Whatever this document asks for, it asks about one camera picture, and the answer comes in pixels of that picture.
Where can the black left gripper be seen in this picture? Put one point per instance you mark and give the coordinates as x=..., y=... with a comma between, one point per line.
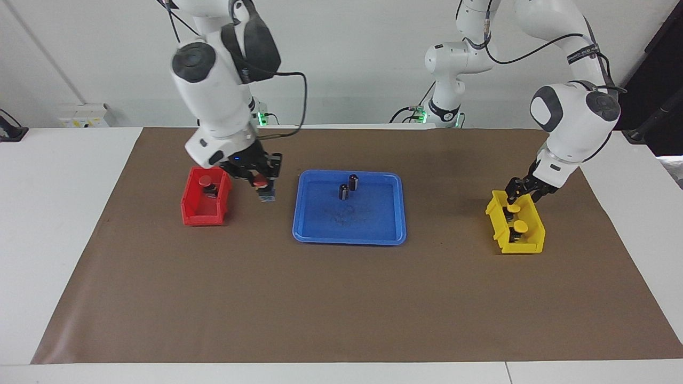
x=531, y=182

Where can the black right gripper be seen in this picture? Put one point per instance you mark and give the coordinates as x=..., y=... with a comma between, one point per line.
x=243, y=160

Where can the red push button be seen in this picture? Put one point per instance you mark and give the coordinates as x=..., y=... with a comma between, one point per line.
x=205, y=181
x=260, y=183

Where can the yellow push button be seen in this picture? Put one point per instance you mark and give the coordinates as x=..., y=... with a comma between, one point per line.
x=514, y=209
x=520, y=228

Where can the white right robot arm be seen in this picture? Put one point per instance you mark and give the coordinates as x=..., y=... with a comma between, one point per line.
x=213, y=90

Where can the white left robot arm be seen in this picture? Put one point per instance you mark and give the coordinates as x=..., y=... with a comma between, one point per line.
x=571, y=122

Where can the green lit arm base connector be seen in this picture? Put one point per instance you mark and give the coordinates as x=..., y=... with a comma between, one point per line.
x=260, y=114
x=420, y=113

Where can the blue plastic tray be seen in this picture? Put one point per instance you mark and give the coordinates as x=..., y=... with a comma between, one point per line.
x=373, y=224

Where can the yellow plastic storage bin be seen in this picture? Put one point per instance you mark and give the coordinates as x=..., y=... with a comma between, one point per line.
x=536, y=234

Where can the red plastic storage bin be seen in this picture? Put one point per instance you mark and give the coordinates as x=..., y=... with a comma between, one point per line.
x=205, y=218

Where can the black push button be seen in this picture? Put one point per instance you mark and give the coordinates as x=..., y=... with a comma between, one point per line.
x=343, y=192
x=353, y=181

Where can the brown paper table mat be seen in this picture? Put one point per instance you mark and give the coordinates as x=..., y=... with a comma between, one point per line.
x=341, y=298

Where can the black panel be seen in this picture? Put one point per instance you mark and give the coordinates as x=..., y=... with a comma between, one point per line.
x=656, y=80

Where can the black desk device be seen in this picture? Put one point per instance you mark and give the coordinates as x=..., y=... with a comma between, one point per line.
x=10, y=132

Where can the grey metal rail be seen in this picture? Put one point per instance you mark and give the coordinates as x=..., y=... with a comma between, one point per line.
x=673, y=170

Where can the white wall outlet box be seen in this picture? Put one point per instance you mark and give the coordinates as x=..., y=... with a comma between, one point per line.
x=82, y=116

